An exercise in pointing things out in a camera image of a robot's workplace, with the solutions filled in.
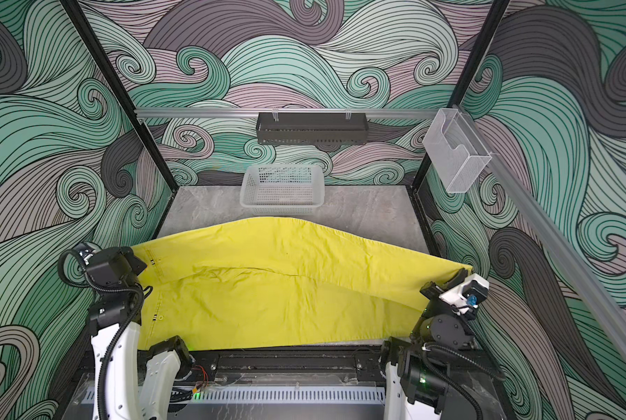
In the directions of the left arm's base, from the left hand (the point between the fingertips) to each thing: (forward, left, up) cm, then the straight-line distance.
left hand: (114, 258), depth 68 cm
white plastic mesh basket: (+49, -41, -24) cm, 68 cm away
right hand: (-7, -87, +8) cm, 88 cm away
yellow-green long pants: (+4, -42, -25) cm, 49 cm away
